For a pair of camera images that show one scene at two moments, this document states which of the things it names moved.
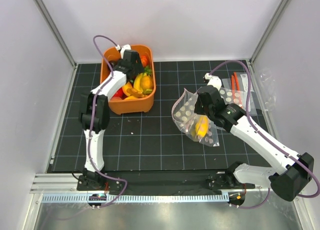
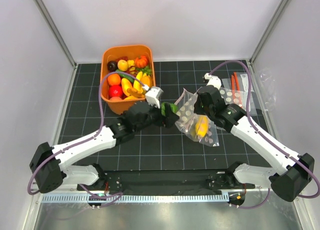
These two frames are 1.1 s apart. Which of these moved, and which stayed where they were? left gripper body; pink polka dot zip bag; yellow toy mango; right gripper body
Moved: left gripper body
Stayed: pink polka dot zip bag; yellow toy mango; right gripper body
